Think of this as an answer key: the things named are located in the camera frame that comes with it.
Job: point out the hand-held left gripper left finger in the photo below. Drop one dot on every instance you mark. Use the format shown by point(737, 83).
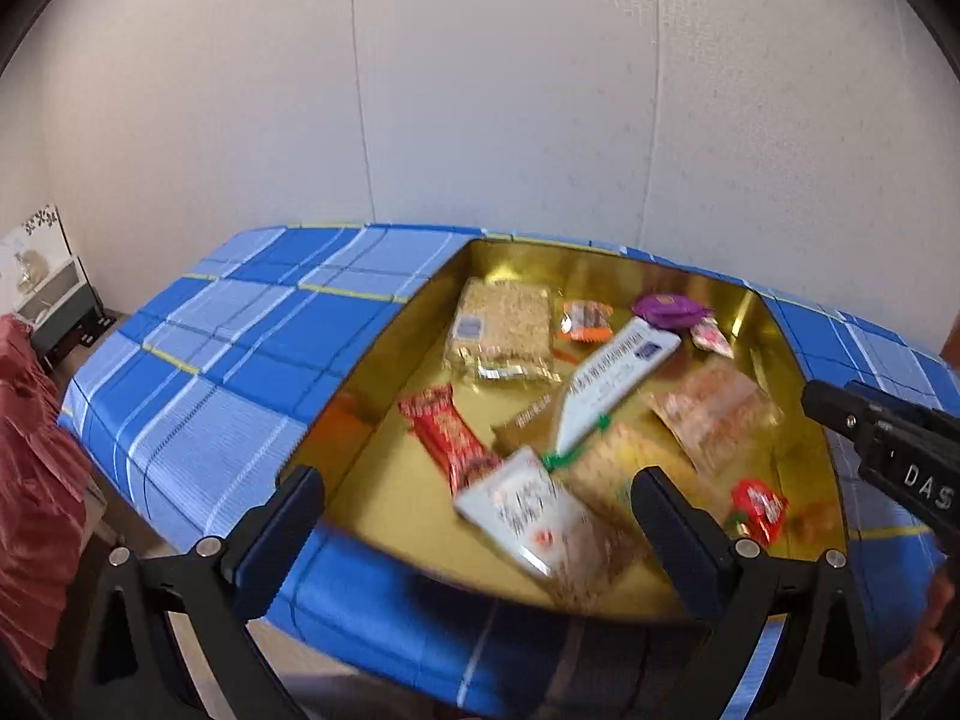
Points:
point(281, 532)

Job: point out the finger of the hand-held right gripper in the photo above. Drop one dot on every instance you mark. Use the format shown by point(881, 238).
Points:
point(892, 401)
point(832, 405)

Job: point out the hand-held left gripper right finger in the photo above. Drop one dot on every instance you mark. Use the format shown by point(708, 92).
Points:
point(671, 532)

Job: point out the small red candy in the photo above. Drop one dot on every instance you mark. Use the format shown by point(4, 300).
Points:
point(757, 506)

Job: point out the green-ended cracker packet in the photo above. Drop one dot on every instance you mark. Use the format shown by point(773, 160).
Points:
point(607, 465)

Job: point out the clear tan pastry packet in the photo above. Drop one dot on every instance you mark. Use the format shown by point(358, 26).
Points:
point(712, 409)

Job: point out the gold-lined dark tin box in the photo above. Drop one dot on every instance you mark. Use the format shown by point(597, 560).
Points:
point(420, 540)

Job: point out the white snack pouch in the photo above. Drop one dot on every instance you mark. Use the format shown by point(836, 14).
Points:
point(517, 502)

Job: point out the white and gold long sachet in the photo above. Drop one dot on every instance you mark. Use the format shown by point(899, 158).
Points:
point(607, 382)

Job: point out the purple candy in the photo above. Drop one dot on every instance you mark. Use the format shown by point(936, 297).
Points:
point(667, 309)

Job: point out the long red candy bar packet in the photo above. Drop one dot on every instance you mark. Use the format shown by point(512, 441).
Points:
point(442, 427)

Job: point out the small orange-ended snack packet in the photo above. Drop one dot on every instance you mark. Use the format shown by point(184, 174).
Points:
point(585, 319)

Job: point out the clear rice crisp cake packet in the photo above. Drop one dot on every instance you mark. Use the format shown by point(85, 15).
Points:
point(499, 322)

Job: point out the person's right hand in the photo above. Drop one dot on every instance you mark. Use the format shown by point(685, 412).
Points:
point(945, 615)

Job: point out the blue plaid tablecloth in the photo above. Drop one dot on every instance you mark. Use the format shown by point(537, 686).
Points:
point(187, 360)

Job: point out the red cloth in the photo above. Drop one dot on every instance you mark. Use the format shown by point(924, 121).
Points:
point(37, 502)

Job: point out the white bedside cabinet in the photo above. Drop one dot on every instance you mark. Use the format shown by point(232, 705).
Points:
point(64, 307)

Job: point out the white floral panel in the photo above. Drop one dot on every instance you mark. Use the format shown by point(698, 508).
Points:
point(34, 240)

